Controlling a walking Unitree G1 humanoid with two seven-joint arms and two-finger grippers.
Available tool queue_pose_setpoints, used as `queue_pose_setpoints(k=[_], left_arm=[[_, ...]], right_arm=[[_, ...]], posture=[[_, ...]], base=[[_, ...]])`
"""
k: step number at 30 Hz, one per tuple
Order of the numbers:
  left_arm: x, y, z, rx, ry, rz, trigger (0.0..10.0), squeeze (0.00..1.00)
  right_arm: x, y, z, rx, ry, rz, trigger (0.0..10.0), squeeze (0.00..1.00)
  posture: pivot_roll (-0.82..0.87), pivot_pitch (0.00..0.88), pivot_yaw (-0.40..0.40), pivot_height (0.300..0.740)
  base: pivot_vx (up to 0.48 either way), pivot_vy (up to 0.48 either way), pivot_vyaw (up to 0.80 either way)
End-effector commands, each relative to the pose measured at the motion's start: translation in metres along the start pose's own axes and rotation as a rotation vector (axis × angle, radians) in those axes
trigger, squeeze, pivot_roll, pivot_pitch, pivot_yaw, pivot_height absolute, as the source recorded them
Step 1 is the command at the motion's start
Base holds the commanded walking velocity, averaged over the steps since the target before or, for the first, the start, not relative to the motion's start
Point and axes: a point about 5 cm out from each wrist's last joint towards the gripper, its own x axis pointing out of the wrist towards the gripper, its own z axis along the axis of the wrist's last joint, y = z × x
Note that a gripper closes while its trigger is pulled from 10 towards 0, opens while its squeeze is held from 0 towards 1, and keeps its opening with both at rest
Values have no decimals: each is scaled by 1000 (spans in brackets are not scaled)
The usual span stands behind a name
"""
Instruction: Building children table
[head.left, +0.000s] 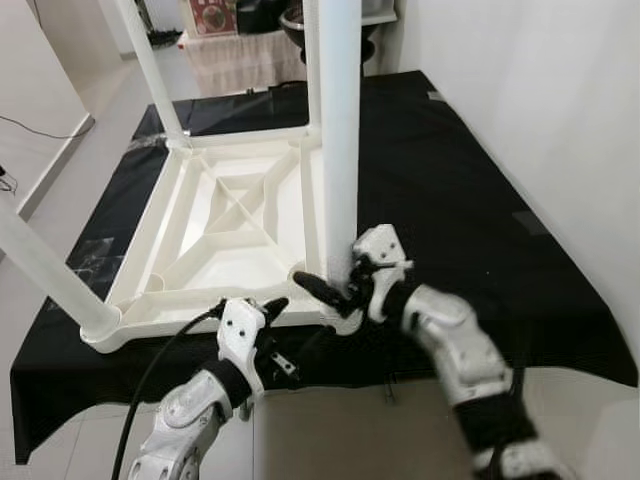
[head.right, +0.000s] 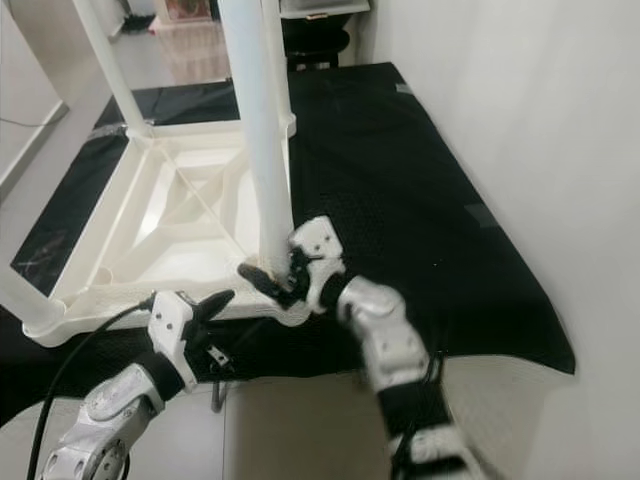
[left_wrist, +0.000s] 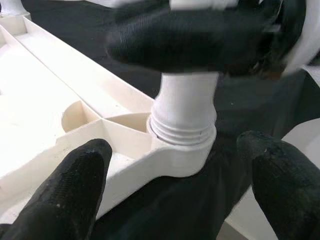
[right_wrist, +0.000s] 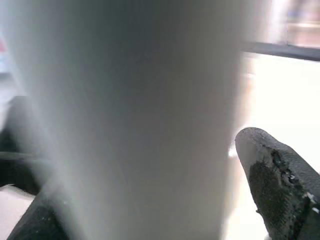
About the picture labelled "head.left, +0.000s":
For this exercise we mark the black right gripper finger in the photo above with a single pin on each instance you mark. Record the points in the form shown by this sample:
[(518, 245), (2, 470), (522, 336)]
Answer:
[(322, 295)]

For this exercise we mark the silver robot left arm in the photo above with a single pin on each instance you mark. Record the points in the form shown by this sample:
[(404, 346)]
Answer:
[(185, 415)]

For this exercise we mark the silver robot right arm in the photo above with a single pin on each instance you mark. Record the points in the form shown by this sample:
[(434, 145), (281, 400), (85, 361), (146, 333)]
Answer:
[(460, 350)]

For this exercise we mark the white plastic table top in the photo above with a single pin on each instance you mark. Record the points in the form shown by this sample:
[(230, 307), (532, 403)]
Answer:
[(230, 250)]

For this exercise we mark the black tablecloth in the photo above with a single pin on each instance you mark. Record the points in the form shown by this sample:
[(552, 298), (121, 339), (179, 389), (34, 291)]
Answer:
[(450, 180)]

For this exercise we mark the clear plastic bag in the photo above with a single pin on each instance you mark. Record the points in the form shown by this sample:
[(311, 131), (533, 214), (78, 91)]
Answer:
[(145, 143)]

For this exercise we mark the beige patterned bench cloth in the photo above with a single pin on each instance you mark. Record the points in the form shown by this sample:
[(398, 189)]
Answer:
[(245, 60)]

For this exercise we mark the black bag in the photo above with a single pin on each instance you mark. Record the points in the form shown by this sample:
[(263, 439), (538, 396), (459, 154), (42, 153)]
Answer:
[(262, 12)]

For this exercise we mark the orange-lidded storage box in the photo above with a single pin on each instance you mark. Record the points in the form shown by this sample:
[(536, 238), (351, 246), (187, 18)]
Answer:
[(210, 15)]

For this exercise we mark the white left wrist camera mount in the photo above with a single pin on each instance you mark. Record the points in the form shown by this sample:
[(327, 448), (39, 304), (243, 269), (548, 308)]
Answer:
[(240, 325)]

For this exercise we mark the grey metal table frame leg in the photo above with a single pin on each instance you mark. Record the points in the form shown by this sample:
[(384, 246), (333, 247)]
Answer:
[(388, 390)]

